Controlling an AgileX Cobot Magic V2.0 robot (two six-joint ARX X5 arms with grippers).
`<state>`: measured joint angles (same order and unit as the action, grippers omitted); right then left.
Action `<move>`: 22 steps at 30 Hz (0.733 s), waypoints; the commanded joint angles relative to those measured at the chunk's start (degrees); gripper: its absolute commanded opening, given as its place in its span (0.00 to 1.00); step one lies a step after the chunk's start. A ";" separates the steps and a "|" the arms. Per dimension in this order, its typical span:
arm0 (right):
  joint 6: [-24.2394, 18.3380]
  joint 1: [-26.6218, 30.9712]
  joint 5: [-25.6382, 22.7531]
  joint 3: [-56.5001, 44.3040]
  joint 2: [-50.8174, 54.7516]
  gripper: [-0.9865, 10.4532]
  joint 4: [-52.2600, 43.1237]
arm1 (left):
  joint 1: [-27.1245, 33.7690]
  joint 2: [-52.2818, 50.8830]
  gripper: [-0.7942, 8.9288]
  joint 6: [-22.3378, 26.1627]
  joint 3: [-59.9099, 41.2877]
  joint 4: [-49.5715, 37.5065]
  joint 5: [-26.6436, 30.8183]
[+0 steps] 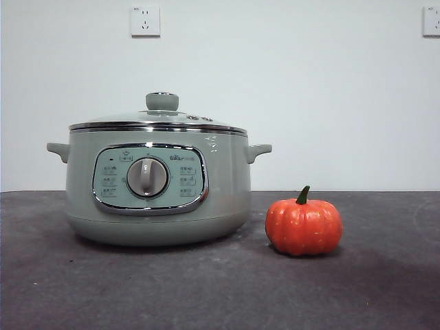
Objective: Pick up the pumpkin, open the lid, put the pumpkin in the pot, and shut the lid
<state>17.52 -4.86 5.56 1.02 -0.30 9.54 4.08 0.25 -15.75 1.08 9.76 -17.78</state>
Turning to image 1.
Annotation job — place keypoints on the glass lid with green knob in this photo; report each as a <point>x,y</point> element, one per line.
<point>162,101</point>

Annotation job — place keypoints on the small orange pumpkin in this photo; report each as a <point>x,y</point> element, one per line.
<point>302,227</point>

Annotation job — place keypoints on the pale green electric cooking pot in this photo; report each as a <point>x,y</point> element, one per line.
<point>227,178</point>

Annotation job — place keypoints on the white wall socket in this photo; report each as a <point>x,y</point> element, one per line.
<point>432,21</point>
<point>145,21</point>

